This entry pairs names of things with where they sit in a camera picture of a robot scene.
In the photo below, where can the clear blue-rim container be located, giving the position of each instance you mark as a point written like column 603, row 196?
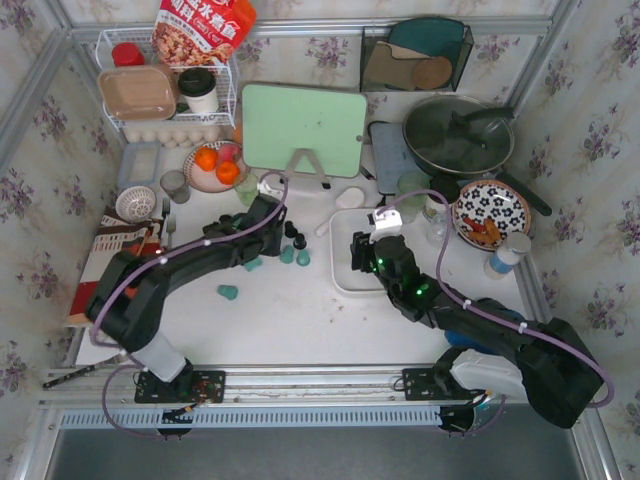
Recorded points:
column 139, row 166

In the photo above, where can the black mesh organizer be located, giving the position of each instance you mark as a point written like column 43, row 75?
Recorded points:
column 387, row 60

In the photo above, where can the beige lunch box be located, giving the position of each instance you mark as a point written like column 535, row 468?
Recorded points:
column 139, row 93

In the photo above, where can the white wire rack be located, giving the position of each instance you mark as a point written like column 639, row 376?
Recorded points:
column 227, row 75

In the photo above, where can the grey glass cup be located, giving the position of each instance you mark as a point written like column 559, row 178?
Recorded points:
column 175, row 185

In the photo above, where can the orange tangerine right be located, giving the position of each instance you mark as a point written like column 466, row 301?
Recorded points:
column 227, row 172

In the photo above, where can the small clear glass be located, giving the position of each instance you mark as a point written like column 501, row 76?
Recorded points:
column 437, row 232

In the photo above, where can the red toy sausage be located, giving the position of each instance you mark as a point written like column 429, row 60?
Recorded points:
column 476, row 227

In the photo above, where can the orange toy food piece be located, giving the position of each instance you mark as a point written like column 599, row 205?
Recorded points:
column 492, row 230

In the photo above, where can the orange tangerine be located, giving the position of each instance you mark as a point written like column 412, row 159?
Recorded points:
column 227, row 172
column 206, row 158

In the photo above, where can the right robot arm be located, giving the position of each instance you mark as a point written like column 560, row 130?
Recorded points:
column 558, row 381

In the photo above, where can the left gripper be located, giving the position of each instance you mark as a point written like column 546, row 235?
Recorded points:
column 273, row 230

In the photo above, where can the egg carton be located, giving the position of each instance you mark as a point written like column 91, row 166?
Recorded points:
column 173, row 137

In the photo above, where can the coffee cup on rack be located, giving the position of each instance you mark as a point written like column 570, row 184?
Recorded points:
column 198, row 86

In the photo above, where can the grey blue board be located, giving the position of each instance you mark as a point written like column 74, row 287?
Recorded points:
column 392, row 156

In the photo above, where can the floral patterned plate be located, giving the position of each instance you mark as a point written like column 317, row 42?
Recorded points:
column 493, row 199

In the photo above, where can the white cup black lid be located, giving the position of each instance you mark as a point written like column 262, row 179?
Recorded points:
column 445, row 189

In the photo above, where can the white bottle blue label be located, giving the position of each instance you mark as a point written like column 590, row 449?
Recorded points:
column 510, row 252

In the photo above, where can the striped red placemat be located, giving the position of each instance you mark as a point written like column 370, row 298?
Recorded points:
column 113, row 236

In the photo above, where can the white storage basket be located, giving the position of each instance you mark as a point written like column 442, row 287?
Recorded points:
column 342, row 226

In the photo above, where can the white plastic scoop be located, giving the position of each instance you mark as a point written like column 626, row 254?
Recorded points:
column 350, row 198

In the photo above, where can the black frying pan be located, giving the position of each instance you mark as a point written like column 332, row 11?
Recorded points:
column 464, row 138

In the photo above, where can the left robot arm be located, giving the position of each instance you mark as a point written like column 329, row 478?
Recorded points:
column 128, row 302

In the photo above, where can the orange tangerine left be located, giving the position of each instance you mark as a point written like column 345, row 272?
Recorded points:
column 206, row 158

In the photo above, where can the green cutting board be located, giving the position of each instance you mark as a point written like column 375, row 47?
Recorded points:
column 277, row 121

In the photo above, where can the white round strainer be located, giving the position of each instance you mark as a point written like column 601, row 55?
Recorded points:
column 135, row 204

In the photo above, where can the blue cloth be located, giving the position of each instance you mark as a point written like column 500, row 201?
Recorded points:
column 466, row 329

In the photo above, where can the green plastic tumbler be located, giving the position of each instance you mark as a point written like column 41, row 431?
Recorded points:
column 410, row 207

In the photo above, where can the red snack bag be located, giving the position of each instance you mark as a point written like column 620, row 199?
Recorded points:
column 201, row 32

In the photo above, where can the round cork coaster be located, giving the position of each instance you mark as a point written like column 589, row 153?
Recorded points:
column 431, row 73

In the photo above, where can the small green glass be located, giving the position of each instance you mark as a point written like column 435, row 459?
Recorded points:
column 246, row 187

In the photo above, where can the plate with fruit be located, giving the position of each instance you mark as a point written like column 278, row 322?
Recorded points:
column 207, row 181

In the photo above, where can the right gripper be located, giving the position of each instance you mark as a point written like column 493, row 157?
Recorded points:
column 361, row 252

